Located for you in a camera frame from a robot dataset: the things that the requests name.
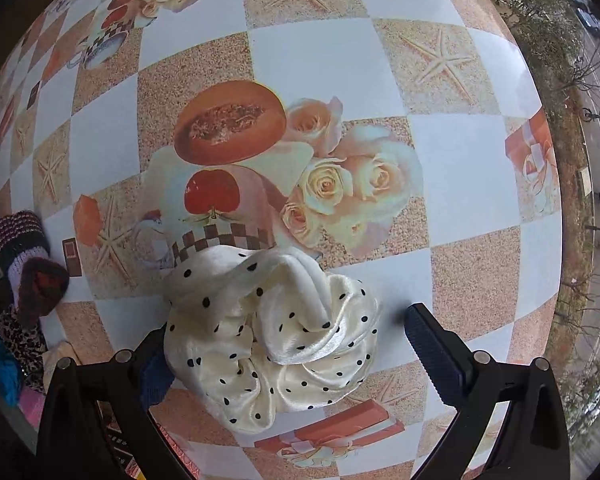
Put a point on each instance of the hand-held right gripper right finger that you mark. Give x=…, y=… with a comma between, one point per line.
x=430, y=347

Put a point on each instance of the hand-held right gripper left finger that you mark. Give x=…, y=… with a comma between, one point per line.
x=154, y=375

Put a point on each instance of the leopard print scrunchie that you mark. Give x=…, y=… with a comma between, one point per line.
x=20, y=342

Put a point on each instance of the white polka dot scrunchie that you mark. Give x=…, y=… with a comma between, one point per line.
x=280, y=310

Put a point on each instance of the blue scrunchie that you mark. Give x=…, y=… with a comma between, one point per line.
x=2, y=372

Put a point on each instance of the pink soft item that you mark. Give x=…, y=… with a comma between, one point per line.
x=30, y=407

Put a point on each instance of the cream scrunchie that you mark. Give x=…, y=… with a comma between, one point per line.
x=60, y=352

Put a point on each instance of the brown fuzzy scrunchie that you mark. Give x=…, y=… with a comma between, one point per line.
x=42, y=285

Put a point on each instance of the checkered printed tablecloth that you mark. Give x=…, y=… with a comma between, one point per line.
x=430, y=185

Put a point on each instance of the striped knit scrunchie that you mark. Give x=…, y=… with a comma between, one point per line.
x=17, y=242

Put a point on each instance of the parked bicycle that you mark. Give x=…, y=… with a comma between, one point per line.
x=590, y=116

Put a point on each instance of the row of parked cars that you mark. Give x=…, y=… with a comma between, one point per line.
x=587, y=15

